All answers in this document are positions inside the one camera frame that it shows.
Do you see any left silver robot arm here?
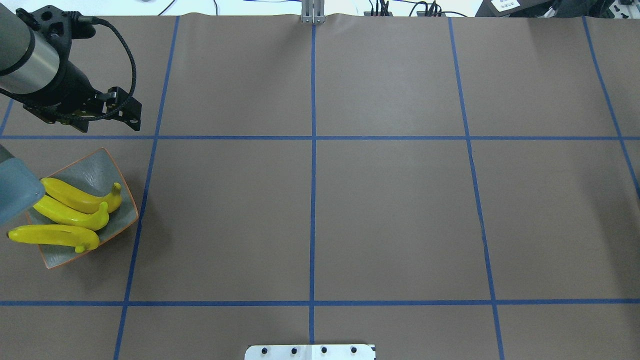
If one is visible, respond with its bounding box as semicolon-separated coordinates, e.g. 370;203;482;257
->
0;5;143;133

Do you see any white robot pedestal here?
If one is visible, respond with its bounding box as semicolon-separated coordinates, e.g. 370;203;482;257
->
244;344;377;360

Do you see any blue square plate orange rim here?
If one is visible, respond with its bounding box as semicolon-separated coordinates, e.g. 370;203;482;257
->
25;148;139;269

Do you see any yellow banana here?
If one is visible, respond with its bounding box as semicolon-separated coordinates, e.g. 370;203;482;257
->
40;177;122;214
7;224;101;253
33;195;110;231

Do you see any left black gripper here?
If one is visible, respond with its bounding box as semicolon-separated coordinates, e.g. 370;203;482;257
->
22;60;143;133

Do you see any aluminium frame post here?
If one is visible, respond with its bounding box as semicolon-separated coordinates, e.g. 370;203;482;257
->
300;0;326;25

